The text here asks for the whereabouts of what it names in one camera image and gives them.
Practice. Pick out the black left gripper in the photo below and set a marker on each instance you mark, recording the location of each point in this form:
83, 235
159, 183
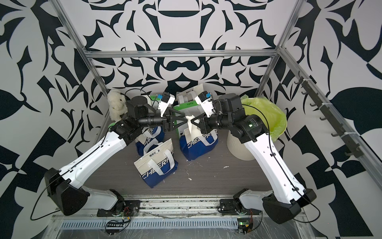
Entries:
168, 121

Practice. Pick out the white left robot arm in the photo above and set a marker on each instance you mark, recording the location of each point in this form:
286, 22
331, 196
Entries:
66, 186

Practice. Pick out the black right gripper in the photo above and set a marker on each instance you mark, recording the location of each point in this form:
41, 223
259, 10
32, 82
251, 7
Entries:
203, 123

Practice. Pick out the green white right takeout bag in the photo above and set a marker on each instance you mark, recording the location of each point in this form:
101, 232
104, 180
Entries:
189, 109

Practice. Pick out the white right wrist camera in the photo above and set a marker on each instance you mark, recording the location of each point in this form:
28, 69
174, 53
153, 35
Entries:
204, 99

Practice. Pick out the green white left takeout bag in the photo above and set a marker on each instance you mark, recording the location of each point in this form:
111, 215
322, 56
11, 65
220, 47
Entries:
154, 101

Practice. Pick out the cream ribbed trash bin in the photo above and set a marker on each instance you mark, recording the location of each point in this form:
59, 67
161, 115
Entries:
238, 149

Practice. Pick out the blue white takeout bag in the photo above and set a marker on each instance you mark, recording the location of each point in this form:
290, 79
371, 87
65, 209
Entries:
151, 138
198, 146
157, 164
189, 95

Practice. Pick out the grey wall hook rail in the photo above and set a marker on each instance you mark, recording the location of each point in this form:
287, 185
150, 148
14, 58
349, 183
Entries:
330, 114

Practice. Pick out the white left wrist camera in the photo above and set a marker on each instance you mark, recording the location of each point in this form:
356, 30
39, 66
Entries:
165, 102

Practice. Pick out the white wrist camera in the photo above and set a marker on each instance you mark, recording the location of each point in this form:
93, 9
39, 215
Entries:
204, 99
165, 102

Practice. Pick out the white plush bear toy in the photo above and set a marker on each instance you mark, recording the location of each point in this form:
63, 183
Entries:
117, 105

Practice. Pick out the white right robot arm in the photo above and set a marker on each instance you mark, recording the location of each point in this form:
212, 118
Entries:
287, 196

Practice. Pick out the blue white front takeout bag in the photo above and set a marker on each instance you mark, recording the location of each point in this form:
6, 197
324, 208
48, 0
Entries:
157, 164

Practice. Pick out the green plastic bin liner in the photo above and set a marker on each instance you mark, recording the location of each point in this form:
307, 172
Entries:
273, 117

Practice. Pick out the green white takeout bag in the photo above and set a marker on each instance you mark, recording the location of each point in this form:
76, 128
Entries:
154, 101
189, 109

